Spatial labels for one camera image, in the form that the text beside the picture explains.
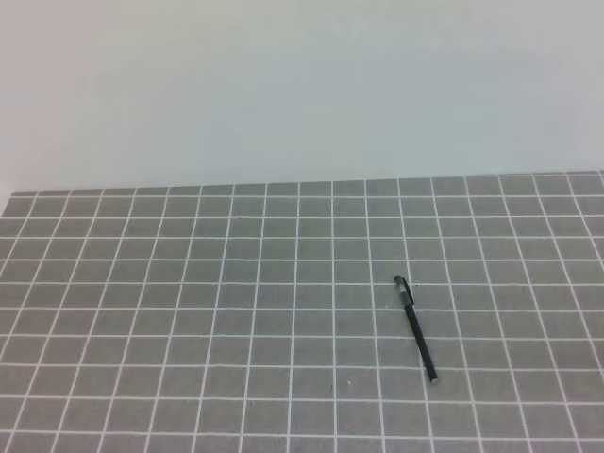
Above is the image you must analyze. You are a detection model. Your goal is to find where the black pen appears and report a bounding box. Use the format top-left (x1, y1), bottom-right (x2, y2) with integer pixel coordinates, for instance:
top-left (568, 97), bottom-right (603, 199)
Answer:
top-left (402, 304), bottom-right (438, 383)

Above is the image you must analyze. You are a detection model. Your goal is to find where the clear pen cap black clip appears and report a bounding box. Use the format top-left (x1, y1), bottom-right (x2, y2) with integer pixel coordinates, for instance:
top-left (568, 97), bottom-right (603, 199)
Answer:
top-left (394, 275), bottom-right (414, 307)

